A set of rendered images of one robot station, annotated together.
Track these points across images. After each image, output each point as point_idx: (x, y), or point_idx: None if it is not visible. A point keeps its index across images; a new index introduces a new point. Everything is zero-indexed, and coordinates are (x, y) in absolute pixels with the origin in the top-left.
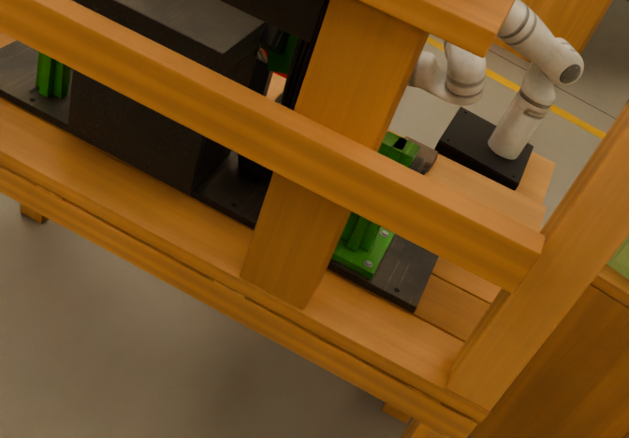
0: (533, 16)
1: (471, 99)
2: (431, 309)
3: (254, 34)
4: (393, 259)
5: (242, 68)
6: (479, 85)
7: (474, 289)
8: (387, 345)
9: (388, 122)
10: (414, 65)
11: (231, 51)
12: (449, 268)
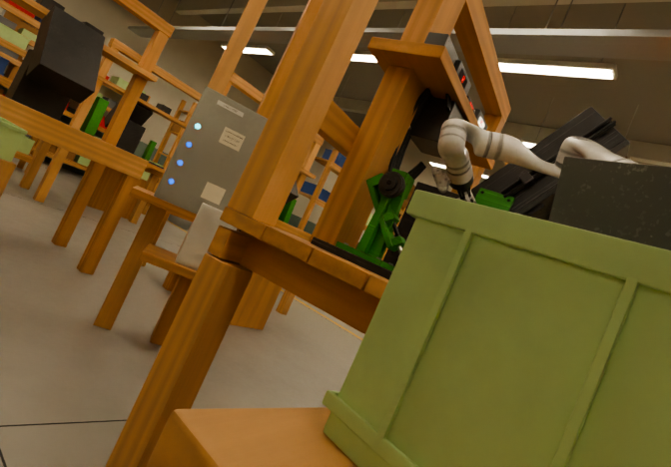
0: (630, 162)
1: (439, 140)
2: (315, 245)
3: (448, 194)
4: (356, 255)
5: None
6: (444, 129)
7: (340, 258)
8: (284, 231)
9: (377, 125)
10: (393, 97)
11: (424, 186)
12: (361, 267)
